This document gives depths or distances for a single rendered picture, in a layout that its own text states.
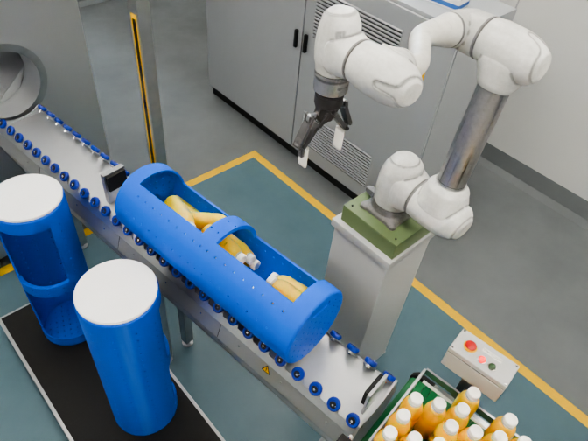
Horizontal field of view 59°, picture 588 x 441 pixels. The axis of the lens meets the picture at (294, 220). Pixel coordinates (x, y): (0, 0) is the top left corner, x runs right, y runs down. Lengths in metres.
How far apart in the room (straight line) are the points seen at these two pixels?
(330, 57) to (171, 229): 0.88
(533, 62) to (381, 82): 0.56
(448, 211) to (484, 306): 1.61
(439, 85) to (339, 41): 1.73
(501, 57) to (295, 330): 0.97
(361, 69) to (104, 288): 1.17
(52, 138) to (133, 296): 1.15
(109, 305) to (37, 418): 1.16
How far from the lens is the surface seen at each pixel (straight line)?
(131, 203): 1.96
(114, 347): 1.92
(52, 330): 2.94
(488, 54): 1.63
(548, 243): 4.01
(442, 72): 2.89
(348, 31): 1.23
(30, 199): 2.28
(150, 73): 2.35
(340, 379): 1.82
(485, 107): 1.70
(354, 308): 2.41
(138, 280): 1.90
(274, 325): 1.61
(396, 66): 1.16
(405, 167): 1.93
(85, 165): 2.56
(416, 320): 3.19
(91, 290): 1.90
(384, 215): 2.07
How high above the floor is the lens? 2.51
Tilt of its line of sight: 45 degrees down
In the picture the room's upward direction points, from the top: 7 degrees clockwise
